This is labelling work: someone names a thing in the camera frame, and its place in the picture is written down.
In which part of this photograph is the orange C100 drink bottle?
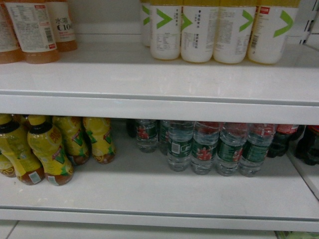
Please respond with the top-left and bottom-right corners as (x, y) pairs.
(46, 0), (77, 52)
(4, 0), (60, 64)

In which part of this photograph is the clear water bottle green label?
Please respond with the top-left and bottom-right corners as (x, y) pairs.
(216, 122), (248, 176)
(159, 120), (170, 156)
(136, 119), (158, 153)
(191, 121), (223, 175)
(239, 123), (277, 177)
(167, 120), (194, 172)

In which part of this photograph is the upper white shelf board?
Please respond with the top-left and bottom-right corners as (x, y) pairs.
(0, 42), (319, 124)

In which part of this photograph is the white yellow drink bottle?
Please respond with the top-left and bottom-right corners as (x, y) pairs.
(181, 0), (219, 63)
(213, 0), (257, 64)
(247, 0), (300, 64)
(150, 0), (183, 60)

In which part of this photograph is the white metal shelf board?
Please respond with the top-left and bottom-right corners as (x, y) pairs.
(0, 121), (319, 232)

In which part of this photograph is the lower white shelf board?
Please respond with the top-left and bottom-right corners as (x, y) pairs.
(0, 220), (319, 239)

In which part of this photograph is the black cola bottle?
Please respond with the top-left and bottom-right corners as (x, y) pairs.
(295, 125), (319, 166)
(267, 124), (305, 158)

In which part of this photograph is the yellow lemon tea bottle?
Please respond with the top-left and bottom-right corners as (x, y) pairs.
(27, 115), (74, 186)
(0, 114), (45, 185)
(52, 116), (90, 166)
(82, 117), (116, 164)

